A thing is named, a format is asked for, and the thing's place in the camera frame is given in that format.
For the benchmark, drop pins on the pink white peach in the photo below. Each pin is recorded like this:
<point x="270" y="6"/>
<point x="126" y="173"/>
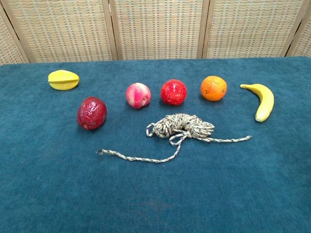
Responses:
<point x="138" y="95"/>

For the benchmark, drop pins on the red pomegranate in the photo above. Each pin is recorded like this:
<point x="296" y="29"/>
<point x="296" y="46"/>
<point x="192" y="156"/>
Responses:
<point x="173" y="92"/>

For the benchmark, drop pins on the dark red oval fruit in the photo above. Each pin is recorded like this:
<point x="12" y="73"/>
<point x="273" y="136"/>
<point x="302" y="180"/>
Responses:
<point x="92" y="113"/>

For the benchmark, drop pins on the orange fruit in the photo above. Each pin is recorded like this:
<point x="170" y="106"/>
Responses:
<point x="213" y="88"/>

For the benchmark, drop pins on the blue felt table cover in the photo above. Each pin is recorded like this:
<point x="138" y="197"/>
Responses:
<point x="155" y="194"/>

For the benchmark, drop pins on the woven rattan folding screen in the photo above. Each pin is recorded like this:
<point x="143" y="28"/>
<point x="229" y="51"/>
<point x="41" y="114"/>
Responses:
<point x="158" y="26"/>

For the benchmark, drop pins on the yellow starfruit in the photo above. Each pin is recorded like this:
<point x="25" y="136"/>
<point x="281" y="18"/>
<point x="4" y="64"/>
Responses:
<point x="63" y="80"/>

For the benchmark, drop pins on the yellow banana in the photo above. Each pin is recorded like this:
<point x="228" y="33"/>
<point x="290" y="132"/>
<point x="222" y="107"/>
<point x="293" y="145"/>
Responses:
<point x="266" y="102"/>

